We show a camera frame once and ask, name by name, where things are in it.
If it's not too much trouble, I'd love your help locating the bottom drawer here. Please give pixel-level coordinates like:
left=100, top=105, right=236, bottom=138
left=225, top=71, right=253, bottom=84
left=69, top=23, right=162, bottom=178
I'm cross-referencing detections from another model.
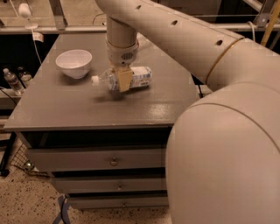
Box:
left=68, top=195, right=168, bottom=210

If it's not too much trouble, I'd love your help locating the dark bottle on left shelf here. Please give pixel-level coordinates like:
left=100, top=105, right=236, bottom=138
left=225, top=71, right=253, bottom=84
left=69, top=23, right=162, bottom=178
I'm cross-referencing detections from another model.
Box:
left=17, top=66, right=32, bottom=88

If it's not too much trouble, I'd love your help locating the white desk lamp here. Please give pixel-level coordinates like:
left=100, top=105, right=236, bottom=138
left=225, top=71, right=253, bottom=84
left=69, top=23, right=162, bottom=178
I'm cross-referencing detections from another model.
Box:
left=18, top=3, right=38, bottom=31

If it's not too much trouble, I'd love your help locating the drawer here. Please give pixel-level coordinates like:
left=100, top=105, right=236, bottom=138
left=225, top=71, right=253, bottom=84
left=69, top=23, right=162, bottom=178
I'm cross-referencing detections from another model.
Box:
left=68, top=195, right=168, bottom=210
left=51, top=178, right=166, bottom=193
left=26, top=148, right=165, bottom=172

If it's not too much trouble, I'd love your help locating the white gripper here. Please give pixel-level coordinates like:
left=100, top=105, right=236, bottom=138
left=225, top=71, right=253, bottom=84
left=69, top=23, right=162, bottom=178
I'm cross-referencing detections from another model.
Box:
left=107, top=42, right=138, bottom=92

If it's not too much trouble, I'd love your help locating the middle drawer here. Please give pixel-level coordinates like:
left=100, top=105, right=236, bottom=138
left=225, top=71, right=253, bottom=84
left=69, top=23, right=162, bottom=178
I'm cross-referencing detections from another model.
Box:
left=51, top=178, right=166, bottom=193

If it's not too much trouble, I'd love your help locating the wire mesh basket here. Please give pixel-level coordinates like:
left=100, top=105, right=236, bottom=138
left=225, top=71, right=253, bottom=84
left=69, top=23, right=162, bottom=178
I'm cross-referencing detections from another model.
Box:
left=10, top=144, right=49, bottom=178

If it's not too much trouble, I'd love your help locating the white cable right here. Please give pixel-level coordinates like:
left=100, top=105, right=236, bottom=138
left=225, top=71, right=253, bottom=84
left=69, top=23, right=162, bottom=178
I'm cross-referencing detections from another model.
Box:
left=247, top=21, right=257, bottom=43

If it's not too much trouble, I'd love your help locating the blue labelled plastic bottle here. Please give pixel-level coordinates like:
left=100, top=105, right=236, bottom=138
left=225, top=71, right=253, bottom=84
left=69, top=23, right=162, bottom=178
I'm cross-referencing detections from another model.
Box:
left=91, top=66, right=152, bottom=91

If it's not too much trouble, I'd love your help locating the top drawer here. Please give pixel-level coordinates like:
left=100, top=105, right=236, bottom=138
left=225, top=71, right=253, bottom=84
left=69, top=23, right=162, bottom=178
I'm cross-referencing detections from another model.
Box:
left=26, top=148, right=165, bottom=172

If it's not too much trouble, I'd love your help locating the yellow metal stand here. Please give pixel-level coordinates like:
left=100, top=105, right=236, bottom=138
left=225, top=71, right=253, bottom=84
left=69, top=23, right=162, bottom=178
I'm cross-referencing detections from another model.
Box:
left=261, top=0, right=280, bottom=46

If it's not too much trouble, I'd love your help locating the water bottle on left shelf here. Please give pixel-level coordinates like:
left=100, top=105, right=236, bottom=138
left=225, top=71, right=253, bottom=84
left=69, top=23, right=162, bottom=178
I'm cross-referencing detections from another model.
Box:
left=3, top=68, right=25, bottom=96

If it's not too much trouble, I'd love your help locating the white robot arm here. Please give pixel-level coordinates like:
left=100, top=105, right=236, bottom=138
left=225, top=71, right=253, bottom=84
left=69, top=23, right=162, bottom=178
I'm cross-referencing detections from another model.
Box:
left=96, top=0, right=280, bottom=224

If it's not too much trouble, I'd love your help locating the white ceramic bowl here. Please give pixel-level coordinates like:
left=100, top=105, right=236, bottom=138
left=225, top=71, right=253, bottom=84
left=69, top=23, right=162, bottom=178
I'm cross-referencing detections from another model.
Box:
left=55, top=49, right=93, bottom=79

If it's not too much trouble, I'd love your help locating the grey drawer cabinet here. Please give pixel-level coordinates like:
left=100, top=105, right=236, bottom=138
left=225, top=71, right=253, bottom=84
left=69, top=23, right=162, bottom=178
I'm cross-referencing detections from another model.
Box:
left=4, top=33, right=198, bottom=199

